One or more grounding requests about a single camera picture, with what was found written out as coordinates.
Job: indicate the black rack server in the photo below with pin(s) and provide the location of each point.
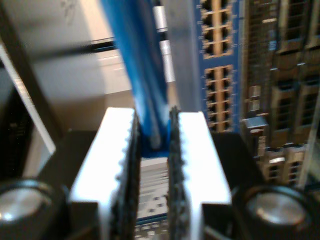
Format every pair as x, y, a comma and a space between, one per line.
275, 75

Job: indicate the blue network switch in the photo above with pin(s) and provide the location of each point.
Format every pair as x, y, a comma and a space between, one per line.
217, 61

